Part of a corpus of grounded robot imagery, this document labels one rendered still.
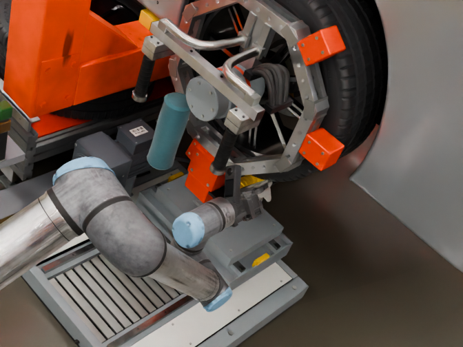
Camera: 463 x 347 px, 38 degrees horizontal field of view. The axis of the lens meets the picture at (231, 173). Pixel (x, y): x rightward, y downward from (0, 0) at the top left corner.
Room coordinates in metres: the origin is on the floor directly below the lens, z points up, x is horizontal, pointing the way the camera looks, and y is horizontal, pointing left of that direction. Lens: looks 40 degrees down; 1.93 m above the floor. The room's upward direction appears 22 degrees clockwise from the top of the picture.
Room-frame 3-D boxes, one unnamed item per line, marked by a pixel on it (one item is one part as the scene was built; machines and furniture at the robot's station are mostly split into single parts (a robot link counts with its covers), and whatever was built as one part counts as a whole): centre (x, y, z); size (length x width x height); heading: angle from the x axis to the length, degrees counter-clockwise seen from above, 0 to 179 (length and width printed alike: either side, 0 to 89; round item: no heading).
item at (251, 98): (1.55, 0.05, 1.03); 0.19 x 0.18 x 0.11; 150
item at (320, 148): (1.55, -0.21, 0.85); 0.09 x 0.08 x 0.07; 60
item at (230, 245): (1.85, -0.01, 0.32); 0.40 x 0.30 x 0.28; 60
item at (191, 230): (1.32, 0.03, 0.62); 0.12 x 0.09 x 0.10; 150
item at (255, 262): (1.85, -0.01, 0.13); 0.50 x 0.36 x 0.10; 60
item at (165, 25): (1.65, 0.22, 1.03); 0.19 x 0.18 x 0.11; 150
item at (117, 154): (1.82, 0.36, 0.26); 0.42 x 0.18 x 0.35; 150
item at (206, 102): (1.64, 0.11, 0.85); 0.21 x 0.14 x 0.14; 150
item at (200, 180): (1.74, 0.05, 0.48); 0.16 x 0.12 x 0.17; 150
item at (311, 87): (1.70, 0.07, 0.85); 0.54 x 0.07 x 0.54; 60
